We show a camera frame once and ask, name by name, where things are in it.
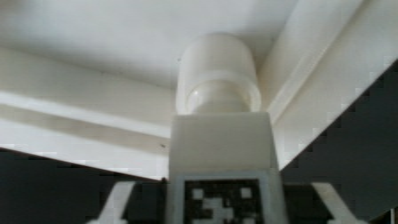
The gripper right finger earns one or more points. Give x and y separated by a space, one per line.
343 216

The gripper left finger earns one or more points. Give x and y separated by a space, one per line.
115 203

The white leg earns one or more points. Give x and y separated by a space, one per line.
224 187

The white square tabletop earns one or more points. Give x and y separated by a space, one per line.
89 59

